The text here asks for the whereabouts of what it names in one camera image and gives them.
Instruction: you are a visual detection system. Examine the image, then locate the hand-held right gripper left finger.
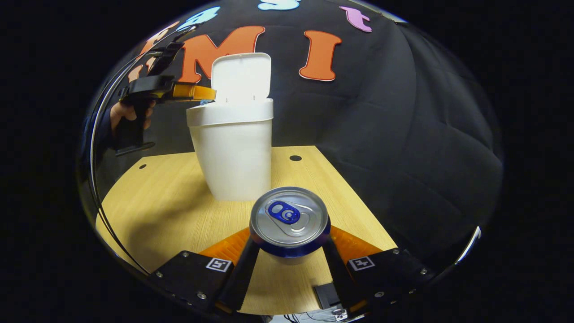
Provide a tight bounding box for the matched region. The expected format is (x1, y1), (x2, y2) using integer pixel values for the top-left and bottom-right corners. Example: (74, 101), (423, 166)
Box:
(148, 227), (261, 314)

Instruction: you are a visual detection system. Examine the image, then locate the white desktop garbage bin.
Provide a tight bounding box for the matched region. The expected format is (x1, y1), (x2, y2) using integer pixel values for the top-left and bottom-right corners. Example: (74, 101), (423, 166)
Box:
(186, 52), (274, 201)

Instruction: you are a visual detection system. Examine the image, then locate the wooden desktop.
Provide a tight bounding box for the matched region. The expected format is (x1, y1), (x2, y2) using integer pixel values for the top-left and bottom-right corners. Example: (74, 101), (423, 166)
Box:
(95, 146), (398, 314)

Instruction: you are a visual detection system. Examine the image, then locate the blue pop can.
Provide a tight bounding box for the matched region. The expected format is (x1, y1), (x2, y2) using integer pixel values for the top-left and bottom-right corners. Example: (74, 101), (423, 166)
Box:
(249, 187), (331, 265)

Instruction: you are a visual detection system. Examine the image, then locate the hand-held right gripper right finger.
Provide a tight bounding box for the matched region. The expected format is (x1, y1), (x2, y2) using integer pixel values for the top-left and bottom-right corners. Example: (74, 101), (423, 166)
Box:
(321, 226), (435, 314)

